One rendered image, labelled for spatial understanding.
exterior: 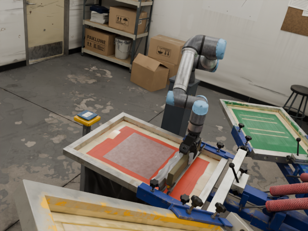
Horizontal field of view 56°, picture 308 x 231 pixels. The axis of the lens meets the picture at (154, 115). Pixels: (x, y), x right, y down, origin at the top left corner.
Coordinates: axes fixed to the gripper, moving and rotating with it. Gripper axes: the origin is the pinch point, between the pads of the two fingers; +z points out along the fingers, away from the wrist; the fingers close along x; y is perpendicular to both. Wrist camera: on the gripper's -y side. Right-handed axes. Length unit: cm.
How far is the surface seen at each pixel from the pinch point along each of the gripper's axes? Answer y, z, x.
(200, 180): 0.3, 7.5, -11.2
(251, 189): 0.2, -1.1, -36.3
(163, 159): 3.3, 7.6, 13.6
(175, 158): 8.9, 7.1, 8.2
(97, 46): 328, 77, 311
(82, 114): 9, 6, 79
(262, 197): -2.1, -1.1, -42.5
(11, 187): -2, 103, 146
